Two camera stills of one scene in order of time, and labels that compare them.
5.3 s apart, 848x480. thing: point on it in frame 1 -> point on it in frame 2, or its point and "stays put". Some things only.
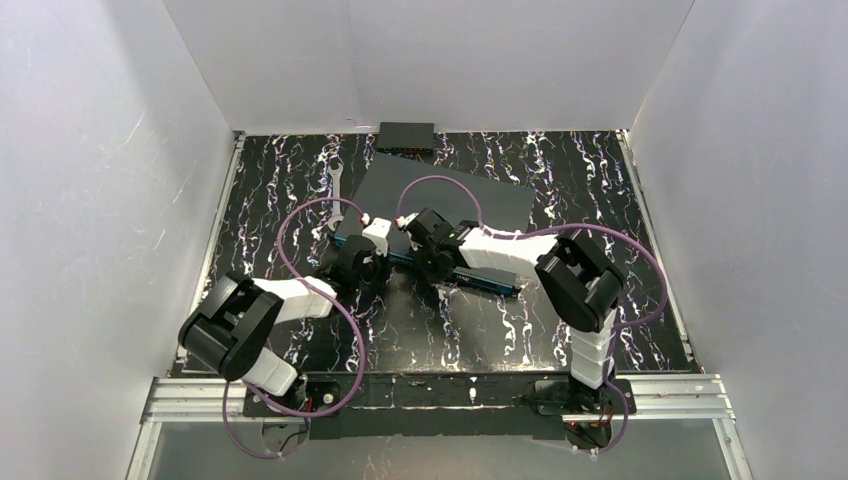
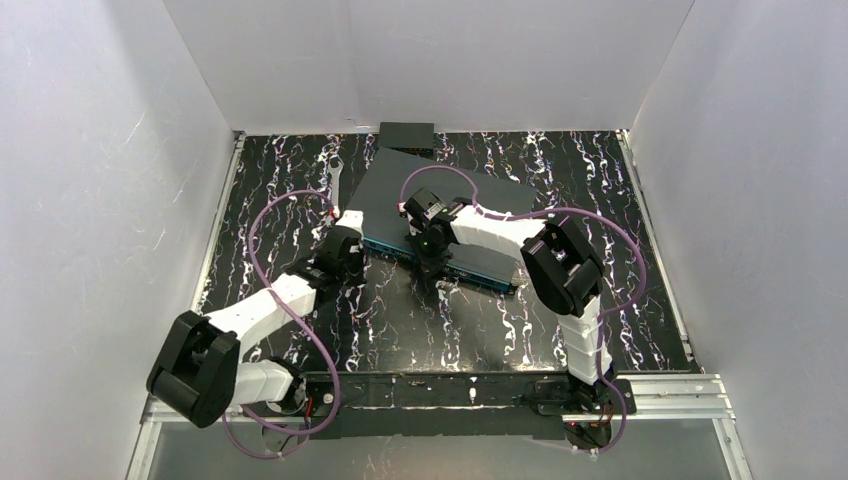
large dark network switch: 392,189 stays put
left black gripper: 370,266 -> 351,263
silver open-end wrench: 336,193 stays put
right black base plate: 554,396 stays put
